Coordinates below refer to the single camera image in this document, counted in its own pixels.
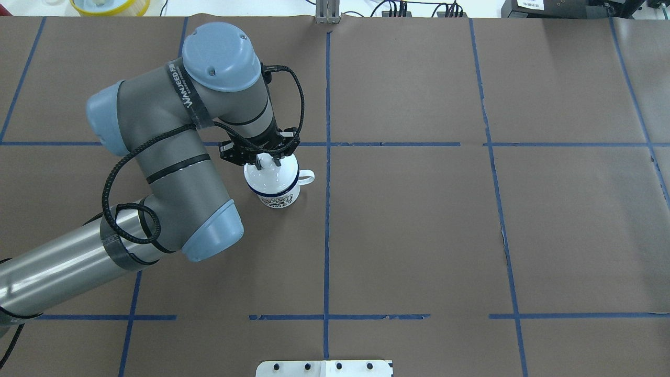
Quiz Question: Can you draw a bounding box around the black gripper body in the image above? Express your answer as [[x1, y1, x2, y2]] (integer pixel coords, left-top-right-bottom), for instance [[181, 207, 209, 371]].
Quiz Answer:
[[219, 129, 300, 165]]

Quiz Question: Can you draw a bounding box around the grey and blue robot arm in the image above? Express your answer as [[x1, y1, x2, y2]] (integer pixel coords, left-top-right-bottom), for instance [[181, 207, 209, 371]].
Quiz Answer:
[[1, 22, 305, 334]]

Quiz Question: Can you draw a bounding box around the white enamel mug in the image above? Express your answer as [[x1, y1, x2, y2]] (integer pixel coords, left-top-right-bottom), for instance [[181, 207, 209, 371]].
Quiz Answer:
[[242, 153, 315, 208]]

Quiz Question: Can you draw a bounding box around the brown paper table mat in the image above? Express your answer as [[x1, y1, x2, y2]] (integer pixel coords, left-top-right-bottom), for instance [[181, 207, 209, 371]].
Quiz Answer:
[[2, 14, 668, 376]]

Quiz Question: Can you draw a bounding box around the yellow rimmed bowl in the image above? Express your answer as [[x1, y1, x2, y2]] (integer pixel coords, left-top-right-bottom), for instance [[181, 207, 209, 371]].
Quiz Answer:
[[69, 1, 151, 17]]

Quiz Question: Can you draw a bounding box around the black box top right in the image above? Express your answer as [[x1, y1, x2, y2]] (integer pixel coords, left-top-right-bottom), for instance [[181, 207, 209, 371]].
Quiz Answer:
[[500, 1, 645, 19]]

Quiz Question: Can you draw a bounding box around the aluminium frame post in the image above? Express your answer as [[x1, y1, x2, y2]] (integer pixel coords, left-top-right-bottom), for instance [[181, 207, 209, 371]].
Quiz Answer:
[[312, 0, 341, 24]]

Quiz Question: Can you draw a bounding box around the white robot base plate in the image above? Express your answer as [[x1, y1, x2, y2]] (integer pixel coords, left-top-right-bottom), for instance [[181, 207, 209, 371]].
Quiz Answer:
[[255, 359, 394, 376]]

